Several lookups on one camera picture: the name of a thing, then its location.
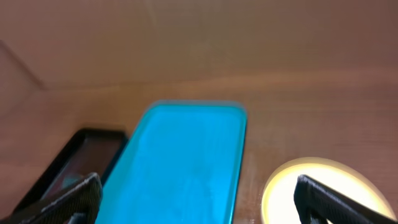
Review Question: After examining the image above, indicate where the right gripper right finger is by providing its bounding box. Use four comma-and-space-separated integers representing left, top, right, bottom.
294, 175, 397, 224

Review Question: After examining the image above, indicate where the yellow-green plate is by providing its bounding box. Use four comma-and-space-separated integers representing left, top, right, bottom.
261, 157, 397, 223

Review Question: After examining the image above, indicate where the teal plastic tray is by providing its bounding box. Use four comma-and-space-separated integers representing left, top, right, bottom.
96, 100, 247, 223

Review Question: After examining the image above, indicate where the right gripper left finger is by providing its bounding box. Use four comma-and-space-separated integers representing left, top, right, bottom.
1, 172, 103, 224

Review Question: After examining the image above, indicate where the black rectangular tray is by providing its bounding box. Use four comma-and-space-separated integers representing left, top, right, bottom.
13, 128, 128, 213

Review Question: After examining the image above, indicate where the orange green scrub sponge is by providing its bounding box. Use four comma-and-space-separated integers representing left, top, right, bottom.
61, 174, 82, 189

